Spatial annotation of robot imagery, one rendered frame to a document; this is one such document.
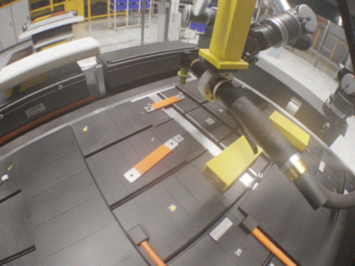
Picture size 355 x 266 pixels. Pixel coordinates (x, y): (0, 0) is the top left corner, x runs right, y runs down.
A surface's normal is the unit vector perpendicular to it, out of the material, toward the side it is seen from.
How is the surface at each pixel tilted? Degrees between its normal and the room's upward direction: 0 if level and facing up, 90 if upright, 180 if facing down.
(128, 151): 0
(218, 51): 90
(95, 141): 0
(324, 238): 0
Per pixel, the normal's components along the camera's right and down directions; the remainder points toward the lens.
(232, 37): 0.41, 0.69
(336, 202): -0.10, -0.04
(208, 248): 0.11, -0.69
